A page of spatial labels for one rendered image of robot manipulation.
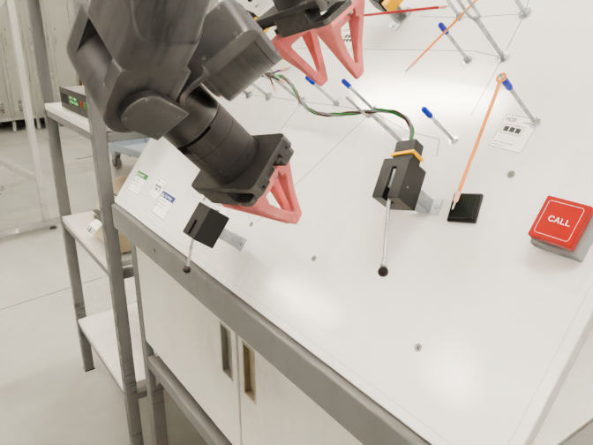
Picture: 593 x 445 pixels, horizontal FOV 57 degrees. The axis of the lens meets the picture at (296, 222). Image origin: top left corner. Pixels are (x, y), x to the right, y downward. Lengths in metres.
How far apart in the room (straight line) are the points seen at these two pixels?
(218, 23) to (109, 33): 0.10
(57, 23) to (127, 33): 7.67
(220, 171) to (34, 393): 1.94
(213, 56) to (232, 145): 0.09
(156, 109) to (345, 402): 0.48
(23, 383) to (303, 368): 1.76
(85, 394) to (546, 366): 1.90
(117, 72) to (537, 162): 0.51
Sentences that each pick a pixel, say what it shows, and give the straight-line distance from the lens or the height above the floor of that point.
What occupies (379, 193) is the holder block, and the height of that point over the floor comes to 1.11.
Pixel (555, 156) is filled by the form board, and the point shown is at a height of 1.16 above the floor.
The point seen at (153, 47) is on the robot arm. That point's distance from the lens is 0.39.
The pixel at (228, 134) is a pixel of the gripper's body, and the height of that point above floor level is 1.22.
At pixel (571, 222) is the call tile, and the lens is 0.64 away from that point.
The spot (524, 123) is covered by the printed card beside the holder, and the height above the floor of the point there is 1.19.
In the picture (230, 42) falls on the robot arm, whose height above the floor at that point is 1.30.
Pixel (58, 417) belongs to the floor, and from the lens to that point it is 2.23.
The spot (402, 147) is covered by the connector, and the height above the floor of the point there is 1.16.
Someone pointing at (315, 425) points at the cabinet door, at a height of 0.71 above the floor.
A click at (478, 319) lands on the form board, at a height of 0.99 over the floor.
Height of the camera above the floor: 1.31
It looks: 20 degrees down
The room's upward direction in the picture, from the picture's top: straight up
